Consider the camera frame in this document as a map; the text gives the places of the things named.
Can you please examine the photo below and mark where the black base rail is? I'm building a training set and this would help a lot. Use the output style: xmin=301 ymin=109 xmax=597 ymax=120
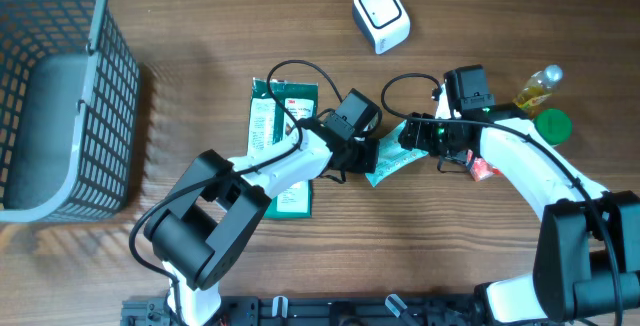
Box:
xmin=119 ymin=293 xmax=491 ymax=326

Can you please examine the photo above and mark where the orange tissue pack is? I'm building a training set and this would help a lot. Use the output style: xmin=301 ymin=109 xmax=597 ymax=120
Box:
xmin=466 ymin=150 xmax=501 ymax=182

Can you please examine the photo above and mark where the green lid jar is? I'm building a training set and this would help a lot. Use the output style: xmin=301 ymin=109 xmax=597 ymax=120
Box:
xmin=533 ymin=109 xmax=573 ymax=146

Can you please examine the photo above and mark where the grey plastic shopping basket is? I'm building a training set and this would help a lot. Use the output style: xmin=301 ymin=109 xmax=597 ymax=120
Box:
xmin=1 ymin=0 xmax=141 ymax=223

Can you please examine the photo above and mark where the black right camera cable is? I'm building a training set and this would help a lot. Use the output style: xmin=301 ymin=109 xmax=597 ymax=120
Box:
xmin=380 ymin=72 xmax=626 ymax=326

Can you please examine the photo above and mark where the mint green pouch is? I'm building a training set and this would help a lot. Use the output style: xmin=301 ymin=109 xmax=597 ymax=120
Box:
xmin=365 ymin=121 xmax=428 ymax=187

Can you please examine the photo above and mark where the yellow dish soap bottle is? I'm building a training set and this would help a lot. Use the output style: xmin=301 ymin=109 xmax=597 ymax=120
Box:
xmin=513 ymin=64 xmax=564 ymax=117

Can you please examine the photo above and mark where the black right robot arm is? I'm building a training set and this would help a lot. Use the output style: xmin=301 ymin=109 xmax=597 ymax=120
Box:
xmin=399 ymin=65 xmax=639 ymax=325

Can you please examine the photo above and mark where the black camera cable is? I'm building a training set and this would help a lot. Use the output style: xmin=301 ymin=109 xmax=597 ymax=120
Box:
xmin=380 ymin=72 xmax=626 ymax=326
xmin=128 ymin=59 xmax=346 ymax=326

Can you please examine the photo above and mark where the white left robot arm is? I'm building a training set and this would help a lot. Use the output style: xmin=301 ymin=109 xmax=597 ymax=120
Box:
xmin=129 ymin=113 xmax=380 ymax=325

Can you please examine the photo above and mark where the white barcode scanner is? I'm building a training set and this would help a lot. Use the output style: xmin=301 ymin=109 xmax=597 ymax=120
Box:
xmin=352 ymin=0 xmax=411 ymax=55

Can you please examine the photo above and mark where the black left camera cable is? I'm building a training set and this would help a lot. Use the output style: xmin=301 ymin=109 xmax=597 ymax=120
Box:
xmin=128 ymin=59 xmax=346 ymax=326

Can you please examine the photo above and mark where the green glove package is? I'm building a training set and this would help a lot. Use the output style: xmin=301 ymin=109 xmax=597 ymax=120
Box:
xmin=247 ymin=78 xmax=318 ymax=219

